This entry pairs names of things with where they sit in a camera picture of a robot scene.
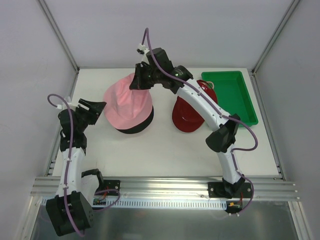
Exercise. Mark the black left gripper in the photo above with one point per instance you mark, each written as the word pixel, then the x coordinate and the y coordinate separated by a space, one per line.
pixel 85 110

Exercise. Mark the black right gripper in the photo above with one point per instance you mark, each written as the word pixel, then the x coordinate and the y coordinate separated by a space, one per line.
pixel 142 75

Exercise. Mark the light pink baseball cap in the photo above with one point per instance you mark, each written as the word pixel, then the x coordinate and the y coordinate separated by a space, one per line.
pixel 126 108

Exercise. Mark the black baseball cap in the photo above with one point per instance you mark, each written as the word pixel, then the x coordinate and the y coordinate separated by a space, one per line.
pixel 140 127

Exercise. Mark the red baseball cap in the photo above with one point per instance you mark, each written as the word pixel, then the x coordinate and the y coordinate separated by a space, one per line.
pixel 184 117

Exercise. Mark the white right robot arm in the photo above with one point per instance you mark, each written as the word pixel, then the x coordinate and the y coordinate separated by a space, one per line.
pixel 224 126

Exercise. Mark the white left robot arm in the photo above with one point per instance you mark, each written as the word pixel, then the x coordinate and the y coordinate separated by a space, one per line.
pixel 70 211

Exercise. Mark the green plastic tray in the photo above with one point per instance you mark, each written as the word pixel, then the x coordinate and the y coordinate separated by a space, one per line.
pixel 232 94

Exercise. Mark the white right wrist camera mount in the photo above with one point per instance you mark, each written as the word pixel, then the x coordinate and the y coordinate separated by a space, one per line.
pixel 142 49

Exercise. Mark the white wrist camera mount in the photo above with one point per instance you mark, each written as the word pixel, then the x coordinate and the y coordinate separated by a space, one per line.
pixel 142 49
pixel 65 104

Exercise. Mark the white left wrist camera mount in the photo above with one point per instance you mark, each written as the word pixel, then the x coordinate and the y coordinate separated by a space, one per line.
pixel 65 104

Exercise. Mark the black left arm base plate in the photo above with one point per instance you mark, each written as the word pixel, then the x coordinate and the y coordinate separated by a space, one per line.
pixel 108 188

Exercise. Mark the left aluminium frame post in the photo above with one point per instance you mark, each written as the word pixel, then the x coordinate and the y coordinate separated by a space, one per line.
pixel 57 32

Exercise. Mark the aluminium frame post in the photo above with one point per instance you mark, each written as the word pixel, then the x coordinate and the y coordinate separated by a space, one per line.
pixel 57 32
pixel 276 34

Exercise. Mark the white slotted cable duct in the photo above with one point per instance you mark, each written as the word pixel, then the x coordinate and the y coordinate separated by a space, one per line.
pixel 203 204

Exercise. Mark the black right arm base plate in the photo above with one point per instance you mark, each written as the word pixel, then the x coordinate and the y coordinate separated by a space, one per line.
pixel 223 189

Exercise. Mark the right aluminium frame post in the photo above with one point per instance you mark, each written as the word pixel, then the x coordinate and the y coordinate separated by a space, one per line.
pixel 276 34

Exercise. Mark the aluminium mounting rail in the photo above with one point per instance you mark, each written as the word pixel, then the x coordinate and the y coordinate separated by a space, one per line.
pixel 196 188

